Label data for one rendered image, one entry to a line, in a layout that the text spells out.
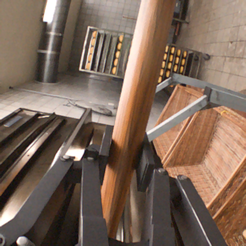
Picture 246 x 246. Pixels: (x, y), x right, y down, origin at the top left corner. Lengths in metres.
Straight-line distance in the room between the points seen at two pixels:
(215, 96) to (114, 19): 4.77
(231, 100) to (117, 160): 0.51
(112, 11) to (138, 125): 5.15
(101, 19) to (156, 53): 5.12
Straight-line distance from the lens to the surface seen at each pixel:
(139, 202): 1.00
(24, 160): 1.18
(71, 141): 1.09
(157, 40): 0.17
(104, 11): 5.32
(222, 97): 0.63
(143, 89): 0.17
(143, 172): 0.17
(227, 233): 0.86
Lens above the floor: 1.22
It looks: 4 degrees down
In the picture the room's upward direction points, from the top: 79 degrees counter-clockwise
